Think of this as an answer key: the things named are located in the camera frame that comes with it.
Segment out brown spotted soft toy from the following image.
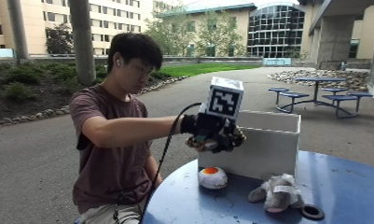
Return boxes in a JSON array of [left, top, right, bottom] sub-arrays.
[[184, 125, 249, 154]]

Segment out white open box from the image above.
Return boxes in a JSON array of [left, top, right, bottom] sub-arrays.
[[197, 109, 304, 182]]

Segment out white ball with orange spot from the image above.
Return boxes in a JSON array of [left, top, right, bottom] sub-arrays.
[[197, 166, 229, 190]]

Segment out white cube with black markers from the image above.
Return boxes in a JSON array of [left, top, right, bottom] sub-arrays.
[[197, 76, 245, 122]]

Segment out grey plush toy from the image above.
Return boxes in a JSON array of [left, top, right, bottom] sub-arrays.
[[248, 173, 306, 215]]

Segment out blue picnic seat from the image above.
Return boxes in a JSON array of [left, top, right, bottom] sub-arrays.
[[346, 91, 374, 113], [321, 94, 359, 119], [276, 91, 310, 114], [321, 87, 350, 97], [268, 87, 290, 106]]

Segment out person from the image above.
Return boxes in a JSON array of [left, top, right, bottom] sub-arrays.
[[67, 32, 184, 224]]

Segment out blue round picnic table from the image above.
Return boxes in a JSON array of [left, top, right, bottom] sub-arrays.
[[293, 77, 347, 107]]

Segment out green leafy tree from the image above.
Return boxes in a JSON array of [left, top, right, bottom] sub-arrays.
[[143, 5, 248, 59]]

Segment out bed of pale rocks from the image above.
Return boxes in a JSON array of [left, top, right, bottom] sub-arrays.
[[266, 68, 371, 92]]

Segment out dark glass building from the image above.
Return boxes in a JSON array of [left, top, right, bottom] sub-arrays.
[[246, 2, 308, 59]]

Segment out building with teal roof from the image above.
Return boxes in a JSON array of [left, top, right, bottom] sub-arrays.
[[156, 0, 258, 59]]

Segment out grey concrete building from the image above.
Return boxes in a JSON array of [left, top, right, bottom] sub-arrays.
[[305, 0, 374, 70]]

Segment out row of border stones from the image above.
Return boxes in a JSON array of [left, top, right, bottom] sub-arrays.
[[0, 75, 189, 131]]

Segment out thick grey pole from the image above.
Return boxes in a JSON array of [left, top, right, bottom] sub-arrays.
[[67, 0, 97, 87]]

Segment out beige building with windows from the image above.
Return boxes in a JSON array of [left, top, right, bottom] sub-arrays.
[[0, 0, 156, 58]]

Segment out dark small tree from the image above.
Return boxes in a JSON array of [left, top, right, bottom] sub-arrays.
[[44, 22, 75, 56]]

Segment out green shrubs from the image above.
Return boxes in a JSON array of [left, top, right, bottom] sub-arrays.
[[0, 61, 172, 102]]

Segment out thin grey pole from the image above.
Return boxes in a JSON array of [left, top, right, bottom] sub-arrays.
[[6, 0, 31, 62]]

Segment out black cable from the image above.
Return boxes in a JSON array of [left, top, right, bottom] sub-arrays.
[[111, 102, 204, 224]]

